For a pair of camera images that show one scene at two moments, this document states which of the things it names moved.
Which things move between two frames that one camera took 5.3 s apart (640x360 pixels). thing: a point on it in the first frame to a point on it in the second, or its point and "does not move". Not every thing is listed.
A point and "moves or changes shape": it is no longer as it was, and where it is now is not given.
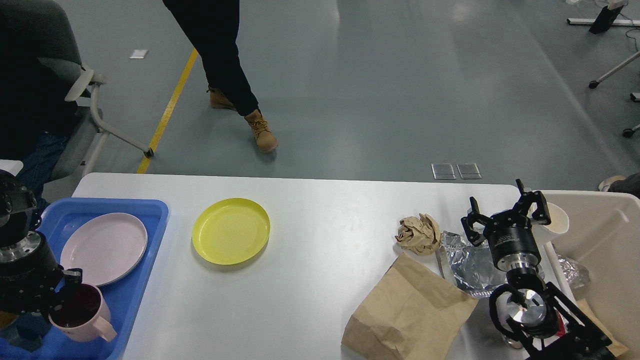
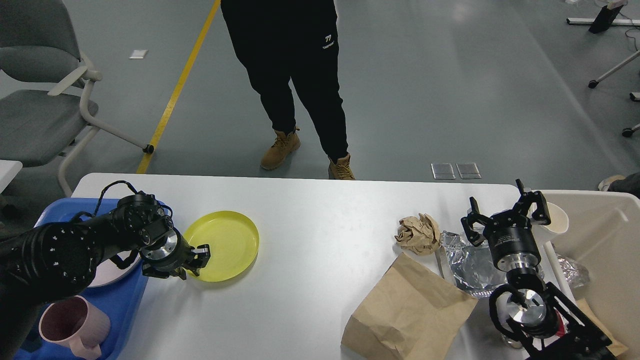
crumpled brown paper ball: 420,235 does not move
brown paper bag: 411,312 does not move
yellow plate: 231,231 moves or changes shape
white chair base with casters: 635,96 does not move
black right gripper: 512,241 does not move
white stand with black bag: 605,20 does not move
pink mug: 83,315 moves or changes shape
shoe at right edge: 630,184 does not move
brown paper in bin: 615,347 does not move
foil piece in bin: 577,276 does not move
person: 212,27 to 277,43
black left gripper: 29,273 to 168,257
